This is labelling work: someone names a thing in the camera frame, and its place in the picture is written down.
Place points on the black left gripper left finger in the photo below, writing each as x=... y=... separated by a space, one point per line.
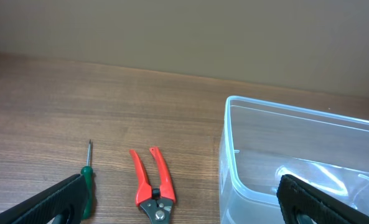
x=63 y=202

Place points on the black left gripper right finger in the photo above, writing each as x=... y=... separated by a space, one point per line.
x=302 y=203

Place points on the green handled screwdriver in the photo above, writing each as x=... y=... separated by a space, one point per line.
x=87 y=172

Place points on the red handled pruning shears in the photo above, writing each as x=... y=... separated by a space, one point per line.
x=156 y=203

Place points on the clear plastic container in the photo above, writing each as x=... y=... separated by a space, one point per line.
x=262 y=141

